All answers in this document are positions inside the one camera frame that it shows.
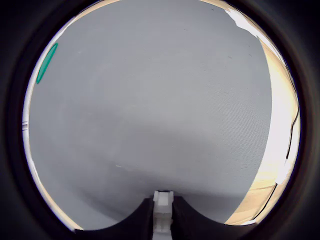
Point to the round green lid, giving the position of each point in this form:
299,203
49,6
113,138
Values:
46,63

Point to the small white plastic terminal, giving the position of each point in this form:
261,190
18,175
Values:
162,210

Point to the white tape piece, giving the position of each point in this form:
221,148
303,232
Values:
240,20
282,172
247,221

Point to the dark grey mat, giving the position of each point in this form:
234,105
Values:
150,100

